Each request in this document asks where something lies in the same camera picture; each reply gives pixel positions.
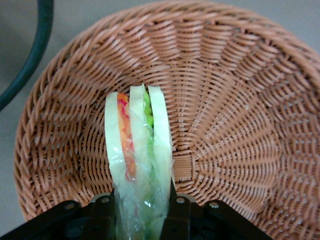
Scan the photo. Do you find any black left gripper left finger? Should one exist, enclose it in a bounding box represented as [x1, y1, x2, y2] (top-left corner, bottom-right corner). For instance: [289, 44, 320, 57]
[82, 187, 119, 240]

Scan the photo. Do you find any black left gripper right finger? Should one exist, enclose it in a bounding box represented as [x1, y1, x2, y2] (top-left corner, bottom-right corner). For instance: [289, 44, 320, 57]
[159, 177, 195, 240]

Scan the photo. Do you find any triangle sandwich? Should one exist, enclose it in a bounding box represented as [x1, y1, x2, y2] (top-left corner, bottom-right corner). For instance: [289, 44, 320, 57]
[104, 83, 176, 240]

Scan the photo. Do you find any round brown wicker basket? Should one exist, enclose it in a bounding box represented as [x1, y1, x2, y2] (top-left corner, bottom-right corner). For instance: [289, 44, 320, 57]
[13, 0, 320, 240]

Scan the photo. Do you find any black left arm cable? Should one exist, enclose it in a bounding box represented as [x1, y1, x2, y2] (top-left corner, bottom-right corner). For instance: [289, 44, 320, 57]
[0, 0, 55, 111]

